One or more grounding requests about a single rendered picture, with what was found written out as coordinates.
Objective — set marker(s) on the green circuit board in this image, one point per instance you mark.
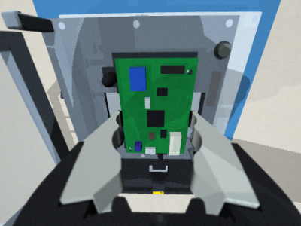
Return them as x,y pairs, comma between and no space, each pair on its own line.
155,98

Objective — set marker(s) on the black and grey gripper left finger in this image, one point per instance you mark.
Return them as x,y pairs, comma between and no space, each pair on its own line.
82,184

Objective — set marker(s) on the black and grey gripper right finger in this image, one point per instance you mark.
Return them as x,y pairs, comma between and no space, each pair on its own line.
232,185

